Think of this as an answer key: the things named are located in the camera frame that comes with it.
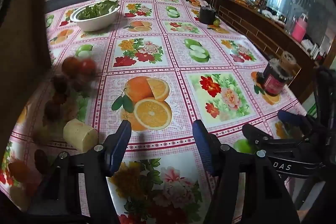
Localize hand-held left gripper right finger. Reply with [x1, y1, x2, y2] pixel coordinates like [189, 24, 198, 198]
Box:
[192, 119, 300, 224]

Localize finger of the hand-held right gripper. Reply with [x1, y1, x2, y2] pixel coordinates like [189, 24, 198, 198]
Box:
[277, 109, 313, 135]
[241, 123, 305, 154]

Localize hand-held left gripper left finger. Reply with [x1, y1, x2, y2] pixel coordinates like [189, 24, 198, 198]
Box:
[26, 120, 132, 224]

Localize green apple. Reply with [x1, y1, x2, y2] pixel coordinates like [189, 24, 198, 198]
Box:
[233, 138, 259, 155]

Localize pale peeled sugarcane piece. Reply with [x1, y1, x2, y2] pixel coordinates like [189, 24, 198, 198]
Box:
[63, 118, 99, 152]

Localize red date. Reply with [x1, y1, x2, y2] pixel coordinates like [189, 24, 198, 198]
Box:
[52, 75, 69, 94]
[34, 149, 49, 174]
[52, 94, 67, 106]

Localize brown cardboard box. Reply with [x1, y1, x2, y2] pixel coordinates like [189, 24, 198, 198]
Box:
[0, 0, 53, 161]

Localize dark jar with red label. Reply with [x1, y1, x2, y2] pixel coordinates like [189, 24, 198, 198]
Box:
[256, 58, 293, 97]

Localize clear jar with brown lid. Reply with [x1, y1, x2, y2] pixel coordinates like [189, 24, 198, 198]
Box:
[280, 51, 301, 77]

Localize wooden sideboard cabinet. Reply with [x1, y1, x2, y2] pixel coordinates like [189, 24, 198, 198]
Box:
[203, 0, 326, 104]

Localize pink plastic bottle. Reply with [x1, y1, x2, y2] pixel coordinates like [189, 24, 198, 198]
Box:
[291, 14, 309, 42]

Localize dark red plum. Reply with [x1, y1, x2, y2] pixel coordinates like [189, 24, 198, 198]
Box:
[62, 56, 82, 76]

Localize fruit and flower print tablecloth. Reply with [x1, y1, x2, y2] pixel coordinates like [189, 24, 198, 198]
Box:
[0, 0, 307, 224]

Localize white bowl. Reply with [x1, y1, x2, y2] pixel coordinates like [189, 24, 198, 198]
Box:
[70, 0, 121, 32]

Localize black round container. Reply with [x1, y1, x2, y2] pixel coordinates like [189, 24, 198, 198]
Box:
[199, 5, 217, 25]

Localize green leafy vegetables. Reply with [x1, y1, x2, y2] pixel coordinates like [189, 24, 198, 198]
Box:
[77, 0, 120, 20]

